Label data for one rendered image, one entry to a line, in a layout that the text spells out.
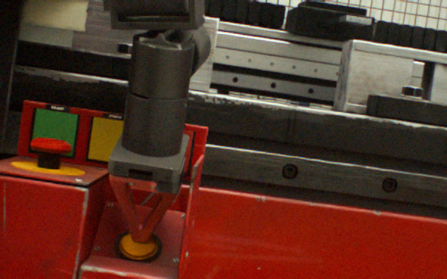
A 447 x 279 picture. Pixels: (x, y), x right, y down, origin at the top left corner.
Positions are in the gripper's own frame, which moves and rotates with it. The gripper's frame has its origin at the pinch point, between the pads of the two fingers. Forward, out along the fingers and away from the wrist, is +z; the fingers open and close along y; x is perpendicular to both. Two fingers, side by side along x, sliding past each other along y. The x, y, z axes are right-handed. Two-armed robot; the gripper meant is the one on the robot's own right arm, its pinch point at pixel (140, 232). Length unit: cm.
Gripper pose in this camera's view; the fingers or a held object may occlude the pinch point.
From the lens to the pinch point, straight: 94.2
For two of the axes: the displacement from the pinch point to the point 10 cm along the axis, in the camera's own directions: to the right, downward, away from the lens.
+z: -1.4, 9.4, 3.2
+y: 0.6, -3.2, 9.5
